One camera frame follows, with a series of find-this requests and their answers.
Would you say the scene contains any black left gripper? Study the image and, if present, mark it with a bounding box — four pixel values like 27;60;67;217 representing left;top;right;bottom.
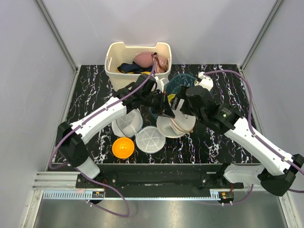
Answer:
142;91;175;119

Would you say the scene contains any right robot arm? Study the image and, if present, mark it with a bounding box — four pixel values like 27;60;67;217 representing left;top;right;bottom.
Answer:
171;85;304;196

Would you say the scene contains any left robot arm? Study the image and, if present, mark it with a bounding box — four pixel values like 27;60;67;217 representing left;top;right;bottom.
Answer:
53;74;174;188

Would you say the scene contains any pink bra in basket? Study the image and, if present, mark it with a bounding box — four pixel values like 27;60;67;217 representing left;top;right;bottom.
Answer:
133;52;154;68

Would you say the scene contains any cream perforated laundry basket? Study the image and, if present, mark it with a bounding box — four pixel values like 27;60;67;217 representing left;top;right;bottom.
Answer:
104;42;172;92

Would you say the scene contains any green dotted bowl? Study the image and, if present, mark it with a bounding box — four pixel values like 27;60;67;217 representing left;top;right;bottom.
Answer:
168;94;176;102

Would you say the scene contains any teal transparent tray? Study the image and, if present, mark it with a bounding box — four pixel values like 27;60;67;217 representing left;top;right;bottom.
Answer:
164;74;196;95

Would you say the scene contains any rose satin garment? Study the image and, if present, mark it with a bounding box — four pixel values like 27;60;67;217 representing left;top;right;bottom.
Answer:
152;54;169;74

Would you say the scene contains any navy garment in basket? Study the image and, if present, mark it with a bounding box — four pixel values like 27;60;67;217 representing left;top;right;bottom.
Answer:
117;63;143;74

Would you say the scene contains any yellow plastic bowl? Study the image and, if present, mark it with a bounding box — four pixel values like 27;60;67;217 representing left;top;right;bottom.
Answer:
112;137;135;159

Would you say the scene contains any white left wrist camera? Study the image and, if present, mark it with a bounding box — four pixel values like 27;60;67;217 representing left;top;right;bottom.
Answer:
152;76;169;92

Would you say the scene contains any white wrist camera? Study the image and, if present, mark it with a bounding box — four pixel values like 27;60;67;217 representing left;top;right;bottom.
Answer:
152;76;169;92
194;72;213;92

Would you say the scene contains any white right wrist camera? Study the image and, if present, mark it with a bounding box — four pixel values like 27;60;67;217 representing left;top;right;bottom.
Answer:
194;72;213;92

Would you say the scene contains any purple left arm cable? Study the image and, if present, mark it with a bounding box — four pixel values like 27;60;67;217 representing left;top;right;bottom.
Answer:
48;56;157;171

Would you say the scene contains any black mounting rail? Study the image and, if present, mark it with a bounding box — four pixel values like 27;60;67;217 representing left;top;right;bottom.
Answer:
75;163;245;190

